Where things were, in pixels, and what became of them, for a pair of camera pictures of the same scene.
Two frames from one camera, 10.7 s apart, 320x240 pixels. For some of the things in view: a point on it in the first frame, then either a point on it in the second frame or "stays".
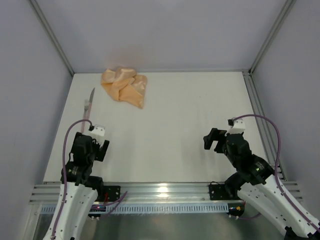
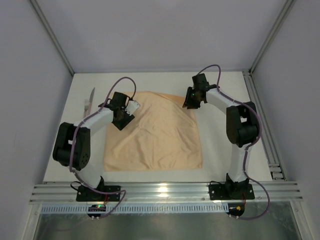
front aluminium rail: [150, 192] stays
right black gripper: [220, 141] to [189, 99]
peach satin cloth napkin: [123, 84] to [162, 135]
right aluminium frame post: [280, 20] stays
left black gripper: [100, 151] to [124, 120]
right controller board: [236, 209] stays
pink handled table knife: [90, 101] stays
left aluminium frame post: [43, 21] stays
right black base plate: [217, 192] stays
